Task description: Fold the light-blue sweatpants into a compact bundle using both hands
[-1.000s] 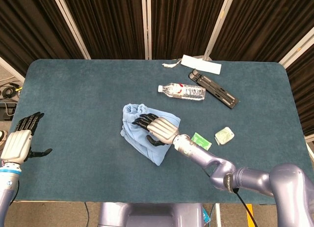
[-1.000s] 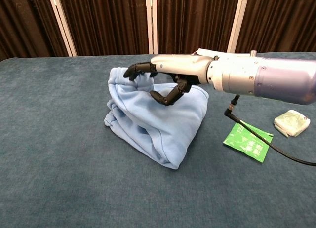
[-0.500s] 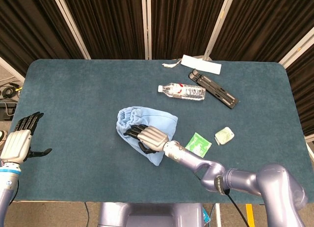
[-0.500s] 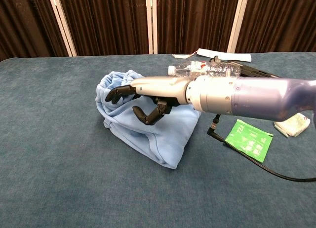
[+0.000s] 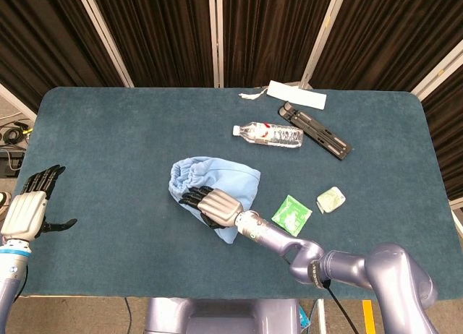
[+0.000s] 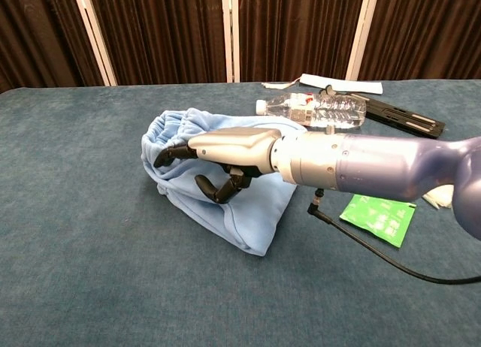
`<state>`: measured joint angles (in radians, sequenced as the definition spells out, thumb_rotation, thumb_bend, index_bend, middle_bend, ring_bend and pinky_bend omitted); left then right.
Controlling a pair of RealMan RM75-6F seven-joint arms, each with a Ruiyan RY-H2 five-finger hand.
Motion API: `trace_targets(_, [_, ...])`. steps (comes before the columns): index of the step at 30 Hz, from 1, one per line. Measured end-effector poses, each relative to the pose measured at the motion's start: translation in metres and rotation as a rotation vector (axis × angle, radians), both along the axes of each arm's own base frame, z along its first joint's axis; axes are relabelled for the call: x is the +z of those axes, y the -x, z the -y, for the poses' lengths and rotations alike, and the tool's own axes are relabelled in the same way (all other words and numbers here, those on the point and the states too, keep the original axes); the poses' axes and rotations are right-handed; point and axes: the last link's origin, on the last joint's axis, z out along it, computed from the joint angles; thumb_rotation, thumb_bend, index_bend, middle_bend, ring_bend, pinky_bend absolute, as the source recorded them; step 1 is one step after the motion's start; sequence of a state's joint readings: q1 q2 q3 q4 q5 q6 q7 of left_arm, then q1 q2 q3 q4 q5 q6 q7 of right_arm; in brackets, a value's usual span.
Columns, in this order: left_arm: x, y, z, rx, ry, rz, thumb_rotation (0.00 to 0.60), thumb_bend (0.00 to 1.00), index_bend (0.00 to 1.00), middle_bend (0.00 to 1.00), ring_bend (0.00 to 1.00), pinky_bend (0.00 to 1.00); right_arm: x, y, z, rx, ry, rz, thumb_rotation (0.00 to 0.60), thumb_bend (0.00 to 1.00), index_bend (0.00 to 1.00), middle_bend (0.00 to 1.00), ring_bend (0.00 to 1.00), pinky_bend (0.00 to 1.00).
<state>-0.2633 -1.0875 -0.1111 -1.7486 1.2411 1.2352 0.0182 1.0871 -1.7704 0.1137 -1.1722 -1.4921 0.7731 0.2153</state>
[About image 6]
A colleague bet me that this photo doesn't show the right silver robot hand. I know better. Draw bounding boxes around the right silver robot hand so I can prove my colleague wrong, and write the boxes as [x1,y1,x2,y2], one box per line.
[153,127,283,205]

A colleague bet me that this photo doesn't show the light blue sweatpants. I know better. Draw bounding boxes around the light blue sweatpants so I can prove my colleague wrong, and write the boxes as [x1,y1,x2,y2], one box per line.
[141,107,307,257]

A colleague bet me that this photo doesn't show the clear plastic water bottle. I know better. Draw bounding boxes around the clear plastic water bottle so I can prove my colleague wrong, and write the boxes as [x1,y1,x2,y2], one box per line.
[256,92,368,130]

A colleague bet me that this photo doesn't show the pale paper bookmark with tassel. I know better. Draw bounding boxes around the pale paper bookmark with tassel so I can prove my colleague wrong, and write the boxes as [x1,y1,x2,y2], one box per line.
[262,73,384,95]

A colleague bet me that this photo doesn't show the black pleated curtain panel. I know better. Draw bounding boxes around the black pleated curtain panel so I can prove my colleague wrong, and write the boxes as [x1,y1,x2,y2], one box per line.
[86,0,228,87]
[358,0,481,82]
[238,0,366,83]
[0,0,104,95]

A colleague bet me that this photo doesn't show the green tea sachet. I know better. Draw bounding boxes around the green tea sachet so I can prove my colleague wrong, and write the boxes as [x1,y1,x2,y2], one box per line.
[339,194,417,249]

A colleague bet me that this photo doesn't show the green white tissue pack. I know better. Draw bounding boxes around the green white tissue pack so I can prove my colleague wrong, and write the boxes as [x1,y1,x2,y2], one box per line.
[422,183,458,210]

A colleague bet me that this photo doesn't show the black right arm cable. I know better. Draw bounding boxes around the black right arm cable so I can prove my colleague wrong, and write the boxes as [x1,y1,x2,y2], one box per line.
[307,188,481,286]

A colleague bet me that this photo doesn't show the white partition frame post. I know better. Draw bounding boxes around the white partition frame post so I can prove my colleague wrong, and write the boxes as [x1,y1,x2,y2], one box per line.
[71,0,118,87]
[221,0,241,83]
[344,0,381,81]

